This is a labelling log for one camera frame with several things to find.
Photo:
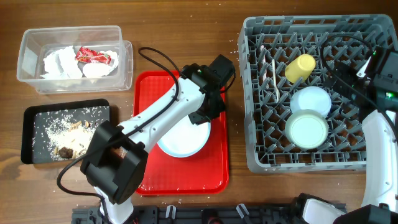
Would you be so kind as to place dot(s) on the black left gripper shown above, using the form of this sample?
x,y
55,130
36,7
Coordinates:
x,y
198,117

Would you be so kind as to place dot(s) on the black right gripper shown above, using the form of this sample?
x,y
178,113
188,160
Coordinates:
x,y
348,72

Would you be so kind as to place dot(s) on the white plastic fork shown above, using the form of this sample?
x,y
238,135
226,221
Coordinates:
x,y
263,68

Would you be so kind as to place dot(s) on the light blue bowl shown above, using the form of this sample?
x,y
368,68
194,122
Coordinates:
x,y
311,98

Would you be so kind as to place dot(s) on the light blue dinner plate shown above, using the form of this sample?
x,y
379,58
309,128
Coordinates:
x,y
185,139

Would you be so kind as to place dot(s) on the yellow plastic cup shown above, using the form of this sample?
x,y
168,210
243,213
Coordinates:
x,y
301,67

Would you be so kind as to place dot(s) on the green small plate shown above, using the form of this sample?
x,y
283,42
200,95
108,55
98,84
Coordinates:
x,y
307,129

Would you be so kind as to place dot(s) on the red snack wrapper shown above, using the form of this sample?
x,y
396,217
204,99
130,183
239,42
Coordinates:
x,y
87,55

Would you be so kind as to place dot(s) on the white napkin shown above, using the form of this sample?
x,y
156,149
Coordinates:
x,y
61,64

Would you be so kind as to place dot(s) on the brown food scraps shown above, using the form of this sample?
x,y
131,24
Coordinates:
x,y
65,134

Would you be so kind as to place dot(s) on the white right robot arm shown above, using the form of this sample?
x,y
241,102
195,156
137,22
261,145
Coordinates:
x,y
380,198

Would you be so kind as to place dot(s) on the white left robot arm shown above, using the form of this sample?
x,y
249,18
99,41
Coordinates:
x,y
116,159

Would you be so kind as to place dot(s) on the grey dishwasher rack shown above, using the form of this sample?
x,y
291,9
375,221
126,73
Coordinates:
x,y
329,39

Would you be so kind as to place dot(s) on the clear plastic waste bin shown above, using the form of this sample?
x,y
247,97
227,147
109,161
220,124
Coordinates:
x,y
38,43

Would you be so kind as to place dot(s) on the red serving tray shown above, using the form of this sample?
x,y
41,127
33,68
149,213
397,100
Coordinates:
x,y
205,172

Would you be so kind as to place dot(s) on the black plastic tray bin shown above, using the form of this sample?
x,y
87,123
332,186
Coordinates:
x,y
28,123

